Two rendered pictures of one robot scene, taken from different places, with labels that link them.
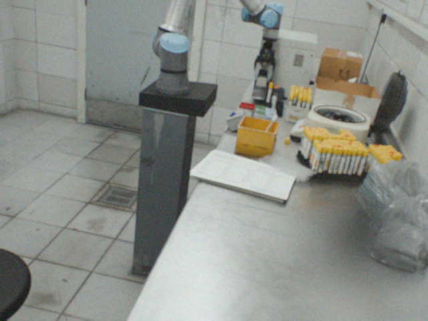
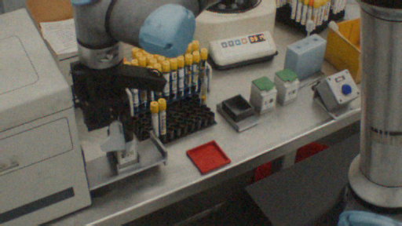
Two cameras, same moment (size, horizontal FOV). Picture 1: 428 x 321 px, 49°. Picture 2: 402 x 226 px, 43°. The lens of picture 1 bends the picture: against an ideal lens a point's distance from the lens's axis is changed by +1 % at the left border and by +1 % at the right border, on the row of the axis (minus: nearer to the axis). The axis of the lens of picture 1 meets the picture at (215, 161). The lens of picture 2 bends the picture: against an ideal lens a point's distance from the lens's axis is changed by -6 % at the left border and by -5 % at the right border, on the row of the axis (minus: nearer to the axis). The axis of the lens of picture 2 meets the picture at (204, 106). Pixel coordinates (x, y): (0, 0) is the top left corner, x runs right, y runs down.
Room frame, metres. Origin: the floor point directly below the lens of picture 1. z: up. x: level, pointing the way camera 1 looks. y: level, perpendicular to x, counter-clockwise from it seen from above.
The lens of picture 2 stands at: (2.57, 0.46, 1.68)
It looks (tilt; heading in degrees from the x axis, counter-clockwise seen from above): 41 degrees down; 230
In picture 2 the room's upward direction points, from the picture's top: 2 degrees clockwise
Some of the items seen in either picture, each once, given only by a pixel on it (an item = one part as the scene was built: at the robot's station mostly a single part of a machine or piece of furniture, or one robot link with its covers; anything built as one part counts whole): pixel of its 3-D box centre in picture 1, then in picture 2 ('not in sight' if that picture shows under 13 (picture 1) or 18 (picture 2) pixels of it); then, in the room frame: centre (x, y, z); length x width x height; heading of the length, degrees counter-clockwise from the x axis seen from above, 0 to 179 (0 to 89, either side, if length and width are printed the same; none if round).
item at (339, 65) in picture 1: (340, 69); not in sight; (2.79, -0.65, 0.97); 0.31 x 0.23 x 0.18; 166
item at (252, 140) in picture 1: (257, 137); (359, 49); (1.56, -0.13, 0.92); 0.13 x 0.13 x 0.10; 80
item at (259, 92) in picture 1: (261, 88); (113, 162); (2.26, -0.17, 0.92); 0.21 x 0.07 x 0.05; 173
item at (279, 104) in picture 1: (275, 98); (172, 105); (2.08, -0.23, 0.93); 0.17 x 0.09 x 0.11; 173
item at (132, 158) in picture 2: (261, 82); (122, 147); (2.24, -0.17, 0.96); 0.05 x 0.04 x 0.06; 83
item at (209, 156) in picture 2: (247, 105); (208, 156); (2.08, -0.11, 0.88); 0.07 x 0.07 x 0.01; 83
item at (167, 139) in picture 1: (163, 192); not in sight; (1.94, 0.23, 0.44); 0.20 x 0.20 x 0.87; 83
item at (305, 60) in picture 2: (269, 124); (304, 60); (1.72, -0.19, 0.92); 0.10 x 0.07 x 0.10; 179
